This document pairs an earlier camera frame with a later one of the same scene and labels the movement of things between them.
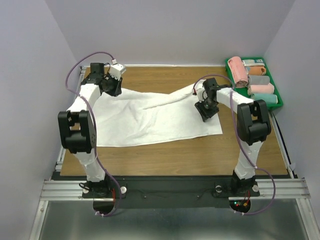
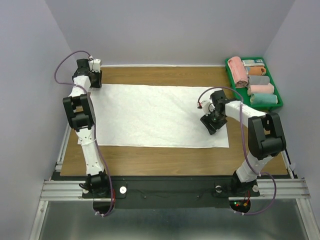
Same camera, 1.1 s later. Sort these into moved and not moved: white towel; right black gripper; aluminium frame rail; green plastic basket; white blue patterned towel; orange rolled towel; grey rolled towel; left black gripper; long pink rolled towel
Moved: white towel; left black gripper; right black gripper
Not moved: long pink rolled towel; aluminium frame rail; green plastic basket; orange rolled towel; white blue patterned towel; grey rolled towel
